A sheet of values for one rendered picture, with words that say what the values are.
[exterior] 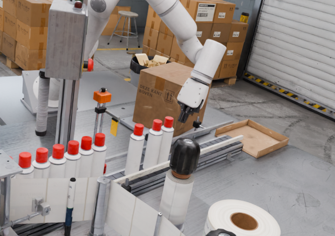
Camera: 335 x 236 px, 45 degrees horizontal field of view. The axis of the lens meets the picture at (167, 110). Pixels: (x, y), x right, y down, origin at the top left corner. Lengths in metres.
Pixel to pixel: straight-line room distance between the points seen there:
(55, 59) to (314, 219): 1.11
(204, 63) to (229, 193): 0.52
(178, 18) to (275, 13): 4.57
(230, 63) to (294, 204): 4.12
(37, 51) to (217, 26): 2.18
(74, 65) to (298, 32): 4.81
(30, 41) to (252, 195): 3.42
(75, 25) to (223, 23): 4.26
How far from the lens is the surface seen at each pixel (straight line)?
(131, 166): 1.48
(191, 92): 1.56
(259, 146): 2.12
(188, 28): 1.49
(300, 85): 5.76
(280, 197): 1.74
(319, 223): 1.67
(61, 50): 1.15
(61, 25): 1.13
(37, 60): 4.71
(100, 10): 1.48
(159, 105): 1.90
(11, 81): 2.44
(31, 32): 4.60
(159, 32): 5.32
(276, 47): 5.96
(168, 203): 1.23
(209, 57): 1.55
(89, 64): 1.18
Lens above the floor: 1.68
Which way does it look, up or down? 22 degrees down
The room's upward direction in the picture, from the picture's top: 11 degrees clockwise
